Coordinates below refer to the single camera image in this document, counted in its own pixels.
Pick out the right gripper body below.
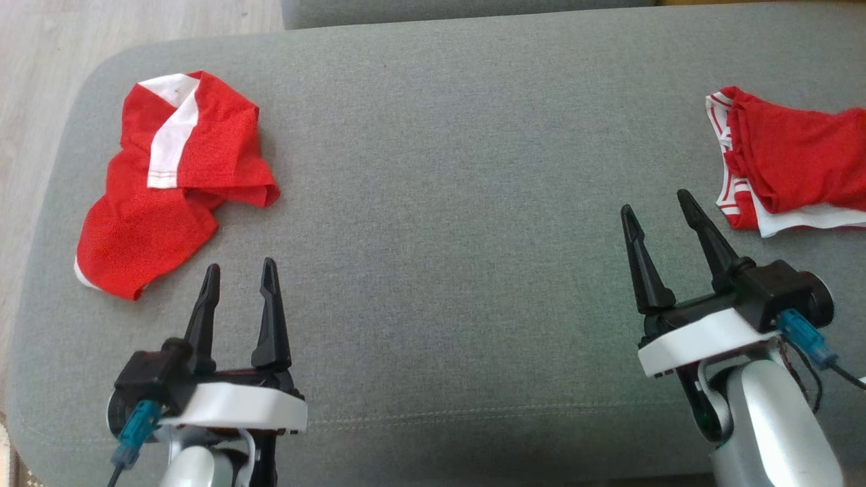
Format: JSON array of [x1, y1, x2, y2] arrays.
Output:
[[637, 291, 780, 378]]

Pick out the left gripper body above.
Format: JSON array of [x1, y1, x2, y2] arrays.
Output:
[[160, 369, 309, 435]]

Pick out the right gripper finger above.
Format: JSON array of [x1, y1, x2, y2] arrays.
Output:
[[620, 204, 677, 316], [677, 189, 755, 294]]

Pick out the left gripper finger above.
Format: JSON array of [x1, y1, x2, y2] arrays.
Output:
[[252, 257, 293, 371], [184, 264, 221, 375]]

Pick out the red shorts with white stripe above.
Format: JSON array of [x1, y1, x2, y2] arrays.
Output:
[[74, 70, 281, 301]]

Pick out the red basketball jersey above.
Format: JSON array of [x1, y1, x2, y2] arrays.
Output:
[[705, 86, 866, 238]]

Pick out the grey ottoman cushion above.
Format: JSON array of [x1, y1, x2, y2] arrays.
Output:
[[7, 0, 866, 487]]

